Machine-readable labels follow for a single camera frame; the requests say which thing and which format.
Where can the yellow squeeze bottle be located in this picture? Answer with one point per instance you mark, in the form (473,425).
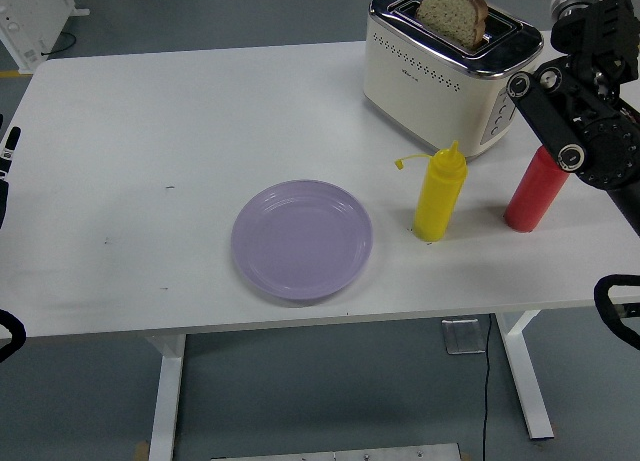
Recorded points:
(437,201)

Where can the black table control box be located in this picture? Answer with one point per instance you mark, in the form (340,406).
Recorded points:
(630,311)

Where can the cream and chrome toaster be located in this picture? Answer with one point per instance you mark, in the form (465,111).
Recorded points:
(425,91)

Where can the metal floor plate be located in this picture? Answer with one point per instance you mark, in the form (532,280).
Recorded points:
(462,337)

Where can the white table leg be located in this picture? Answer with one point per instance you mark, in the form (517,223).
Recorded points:
(525,381)
(167,406)

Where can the wooden board piece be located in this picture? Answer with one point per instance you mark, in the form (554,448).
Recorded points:
(142,452)

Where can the grey metal base plate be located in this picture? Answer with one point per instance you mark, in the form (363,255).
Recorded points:
(335,453)

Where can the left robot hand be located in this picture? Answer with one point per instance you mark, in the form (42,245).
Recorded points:
(10,151)

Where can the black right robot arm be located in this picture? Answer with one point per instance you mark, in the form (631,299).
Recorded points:
(590,126)

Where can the brown-crusted bread slice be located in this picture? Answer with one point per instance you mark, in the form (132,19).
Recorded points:
(450,13)

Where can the red squeeze bottle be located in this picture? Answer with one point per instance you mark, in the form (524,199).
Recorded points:
(532,196)

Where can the white appliance cabinet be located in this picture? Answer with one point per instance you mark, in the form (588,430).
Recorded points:
(25,21)

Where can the purple round plate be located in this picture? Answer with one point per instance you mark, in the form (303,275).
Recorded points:
(300,241)

